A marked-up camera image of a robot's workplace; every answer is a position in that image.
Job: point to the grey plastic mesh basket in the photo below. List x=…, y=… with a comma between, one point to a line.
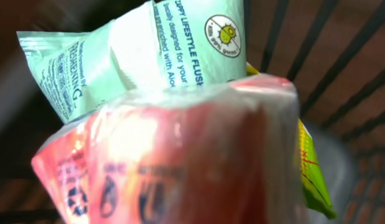
x=333, y=51

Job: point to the red small carton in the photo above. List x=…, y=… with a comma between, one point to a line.
x=223, y=153

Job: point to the mint wet wipes packet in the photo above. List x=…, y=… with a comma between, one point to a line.
x=154, y=46

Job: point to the green candy bag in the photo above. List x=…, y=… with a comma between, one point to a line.
x=310, y=174

